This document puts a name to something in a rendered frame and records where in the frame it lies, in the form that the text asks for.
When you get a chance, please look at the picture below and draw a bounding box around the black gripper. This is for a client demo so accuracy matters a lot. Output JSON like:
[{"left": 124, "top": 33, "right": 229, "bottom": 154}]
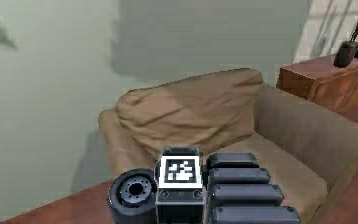
[{"left": 107, "top": 168, "right": 159, "bottom": 224}]

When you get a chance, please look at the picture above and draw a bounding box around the tan armchair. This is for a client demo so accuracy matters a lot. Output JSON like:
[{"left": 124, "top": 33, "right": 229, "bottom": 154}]
[{"left": 97, "top": 68, "right": 358, "bottom": 224}]

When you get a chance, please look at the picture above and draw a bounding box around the brown wooden cabinet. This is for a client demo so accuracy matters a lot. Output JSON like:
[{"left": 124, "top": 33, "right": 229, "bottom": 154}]
[{"left": 275, "top": 53, "right": 358, "bottom": 130}]

